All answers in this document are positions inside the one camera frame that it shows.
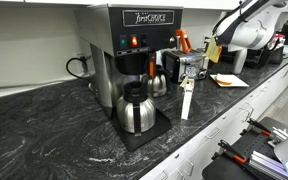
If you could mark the black orange clamp near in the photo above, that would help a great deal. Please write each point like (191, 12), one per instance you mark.
(228, 150)

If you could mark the steel coffee carafe rear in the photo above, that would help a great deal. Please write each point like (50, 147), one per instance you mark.
(157, 86)

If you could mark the black orange clamp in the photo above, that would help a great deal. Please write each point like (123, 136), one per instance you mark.
(228, 150)
(257, 127)

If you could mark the silver metal water bottle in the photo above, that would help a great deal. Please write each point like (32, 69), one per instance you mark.
(239, 61)

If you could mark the commercial coffee brewer machine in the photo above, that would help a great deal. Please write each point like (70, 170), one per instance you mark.
(124, 40)

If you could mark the aluminium extrusion rails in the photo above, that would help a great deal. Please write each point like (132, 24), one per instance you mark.
(268, 166)

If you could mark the black cart top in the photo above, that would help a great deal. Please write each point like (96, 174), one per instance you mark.
(225, 168)

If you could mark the chrome black toaster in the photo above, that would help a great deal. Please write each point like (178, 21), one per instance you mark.
(180, 65)

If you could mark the black appliance with basket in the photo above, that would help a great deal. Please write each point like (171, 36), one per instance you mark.
(271, 53)

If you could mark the steel coffee carafe front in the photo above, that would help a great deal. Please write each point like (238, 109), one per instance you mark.
(135, 109)

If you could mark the black orange clamp far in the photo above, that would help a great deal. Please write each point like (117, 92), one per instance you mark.
(257, 127)

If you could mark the steel coffee carafe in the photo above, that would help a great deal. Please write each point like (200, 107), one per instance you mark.
(157, 86)
(135, 109)

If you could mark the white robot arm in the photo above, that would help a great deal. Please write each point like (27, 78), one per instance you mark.
(250, 25)

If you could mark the bread slice from toaster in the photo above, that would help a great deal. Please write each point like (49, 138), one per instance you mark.
(213, 51)

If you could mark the bread slice on plate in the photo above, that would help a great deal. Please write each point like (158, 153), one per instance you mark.
(223, 79)

